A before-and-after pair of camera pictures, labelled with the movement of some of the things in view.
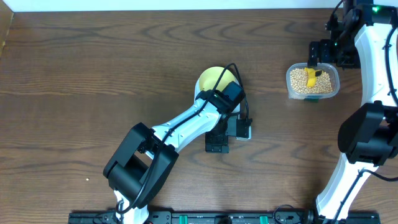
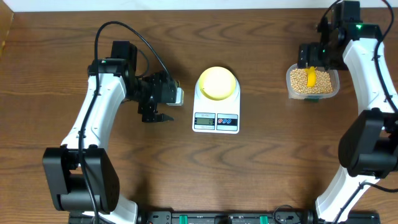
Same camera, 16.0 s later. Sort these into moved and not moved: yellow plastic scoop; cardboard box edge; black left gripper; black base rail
Moved: black left gripper
Not moved: cardboard box edge; yellow plastic scoop; black base rail
